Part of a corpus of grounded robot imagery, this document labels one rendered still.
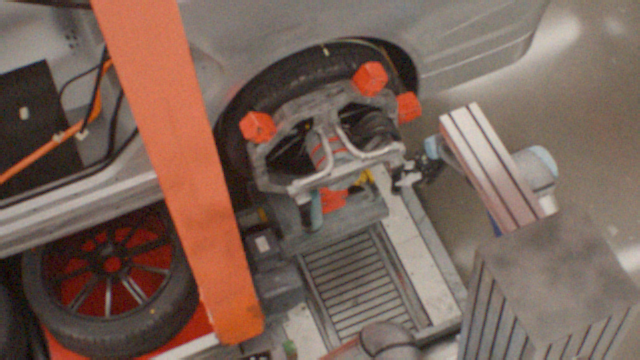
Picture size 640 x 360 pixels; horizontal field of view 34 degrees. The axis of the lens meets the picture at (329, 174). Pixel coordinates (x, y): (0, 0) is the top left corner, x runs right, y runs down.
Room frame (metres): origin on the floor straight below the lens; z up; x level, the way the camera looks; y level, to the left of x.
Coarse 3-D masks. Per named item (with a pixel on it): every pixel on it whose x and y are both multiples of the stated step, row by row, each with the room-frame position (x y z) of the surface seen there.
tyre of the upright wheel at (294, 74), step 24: (312, 48) 2.09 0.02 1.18; (336, 48) 2.10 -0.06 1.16; (360, 48) 2.12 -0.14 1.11; (264, 72) 2.03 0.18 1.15; (288, 72) 2.01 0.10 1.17; (312, 72) 1.99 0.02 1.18; (336, 72) 2.00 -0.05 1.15; (240, 96) 1.99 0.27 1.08; (264, 96) 1.95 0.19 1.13; (288, 96) 1.95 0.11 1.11; (240, 120) 1.92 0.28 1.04; (240, 144) 1.89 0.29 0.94; (360, 144) 2.03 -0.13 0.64; (240, 168) 1.88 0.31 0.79; (312, 168) 1.97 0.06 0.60
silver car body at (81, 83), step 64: (0, 0) 1.86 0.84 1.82; (64, 0) 1.86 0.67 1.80; (192, 0) 1.92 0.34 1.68; (256, 0) 1.96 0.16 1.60; (320, 0) 2.01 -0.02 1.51; (384, 0) 2.08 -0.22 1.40; (448, 0) 2.15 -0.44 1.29; (512, 0) 2.23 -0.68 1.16; (0, 64) 2.40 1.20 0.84; (64, 64) 2.41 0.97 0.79; (256, 64) 1.94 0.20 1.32; (448, 64) 2.16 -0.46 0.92; (0, 128) 2.13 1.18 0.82; (64, 128) 2.12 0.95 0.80; (128, 128) 1.96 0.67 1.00; (0, 192) 1.87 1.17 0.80; (64, 192) 1.75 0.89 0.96; (128, 192) 1.78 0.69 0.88; (0, 256) 1.63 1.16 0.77
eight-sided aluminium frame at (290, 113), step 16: (352, 80) 2.00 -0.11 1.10; (304, 96) 1.94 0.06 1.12; (320, 96) 1.94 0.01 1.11; (336, 96) 1.93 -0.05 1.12; (352, 96) 1.93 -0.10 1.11; (368, 96) 1.95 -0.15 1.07; (384, 96) 1.99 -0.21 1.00; (288, 112) 1.89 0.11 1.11; (304, 112) 1.88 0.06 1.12; (320, 112) 1.90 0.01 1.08; (384, 112) 2.01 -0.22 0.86; (288, 128) 1.86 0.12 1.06; (256, 144) 1.86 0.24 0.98; (272, 144) 1.84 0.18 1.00; (368, 144) 1.99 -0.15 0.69; (384, 144) 1.97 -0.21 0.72; (256, 160) 1.82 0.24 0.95; (256, 176) 1.82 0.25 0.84; (272, 176) 1.88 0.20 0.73; (288, 176) 1.90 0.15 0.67; (304, 176) 1.92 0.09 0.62
